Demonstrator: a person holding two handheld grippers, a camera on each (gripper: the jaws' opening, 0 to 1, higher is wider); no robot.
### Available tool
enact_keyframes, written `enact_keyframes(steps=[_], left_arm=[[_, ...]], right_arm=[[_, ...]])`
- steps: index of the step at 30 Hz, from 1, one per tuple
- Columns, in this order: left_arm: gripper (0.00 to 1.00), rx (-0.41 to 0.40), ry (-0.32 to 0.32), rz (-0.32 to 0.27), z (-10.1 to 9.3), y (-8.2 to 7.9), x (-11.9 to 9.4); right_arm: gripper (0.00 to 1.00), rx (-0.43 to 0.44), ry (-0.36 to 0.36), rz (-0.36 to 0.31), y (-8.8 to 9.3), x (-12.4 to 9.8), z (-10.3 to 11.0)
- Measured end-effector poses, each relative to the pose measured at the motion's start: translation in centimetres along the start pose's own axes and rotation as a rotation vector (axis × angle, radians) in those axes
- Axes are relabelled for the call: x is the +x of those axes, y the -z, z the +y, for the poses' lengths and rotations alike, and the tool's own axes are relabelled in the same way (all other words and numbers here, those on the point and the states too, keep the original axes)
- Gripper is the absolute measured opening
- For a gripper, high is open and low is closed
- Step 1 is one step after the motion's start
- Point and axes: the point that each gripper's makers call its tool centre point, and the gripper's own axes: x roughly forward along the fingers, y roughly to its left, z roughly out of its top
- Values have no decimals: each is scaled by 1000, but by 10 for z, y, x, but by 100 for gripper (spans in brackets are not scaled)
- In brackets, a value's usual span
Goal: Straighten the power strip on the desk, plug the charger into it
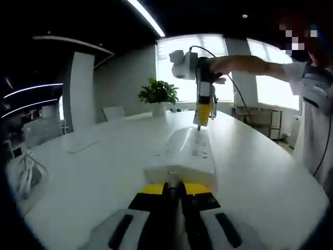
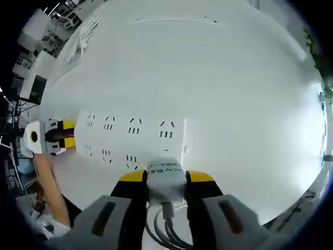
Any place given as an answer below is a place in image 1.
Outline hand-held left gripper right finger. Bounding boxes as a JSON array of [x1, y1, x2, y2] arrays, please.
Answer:
[[180, 183, 263, 250]]

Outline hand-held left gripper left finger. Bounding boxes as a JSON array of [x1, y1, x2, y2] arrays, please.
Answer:
[[78, 182, 171, 250]]

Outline white power strip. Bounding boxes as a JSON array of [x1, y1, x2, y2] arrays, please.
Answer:
[[144, 127, 217, 191]]

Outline ceiling light strip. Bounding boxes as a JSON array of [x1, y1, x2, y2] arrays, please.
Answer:
[[127, 0, 166, 38]]

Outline person's right hand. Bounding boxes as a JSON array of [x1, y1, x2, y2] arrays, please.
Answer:
[[205, 55, 236, 85]]

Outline green potted plant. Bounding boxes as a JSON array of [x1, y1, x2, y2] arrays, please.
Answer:
[[137, 77, 180, 117]]

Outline metal shelf rack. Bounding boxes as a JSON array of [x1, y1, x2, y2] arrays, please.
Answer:
[[232, 105, 284, 143]]

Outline white chair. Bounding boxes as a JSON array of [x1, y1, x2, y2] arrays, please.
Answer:
[[103, 106, 126, 122]]

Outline person in white shirt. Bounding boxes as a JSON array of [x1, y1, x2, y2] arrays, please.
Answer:
[[283, 61, 333, 188]]

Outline silver computer monitor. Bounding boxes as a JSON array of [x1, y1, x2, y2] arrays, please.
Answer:
[[23, 118, 63, 149]]

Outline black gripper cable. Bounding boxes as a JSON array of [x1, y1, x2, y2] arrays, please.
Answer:
[[189, 45, 257, 126]]

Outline desk cable cover plate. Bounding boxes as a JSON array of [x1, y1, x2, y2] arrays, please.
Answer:
[[68, 140, 99, 154]]

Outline thin black cable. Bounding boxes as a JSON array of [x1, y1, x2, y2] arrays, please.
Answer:
[[312, 114, 333, 178]]

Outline coiled white cable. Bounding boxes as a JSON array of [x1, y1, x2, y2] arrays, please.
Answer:
[[15, 151, 50, 199]]

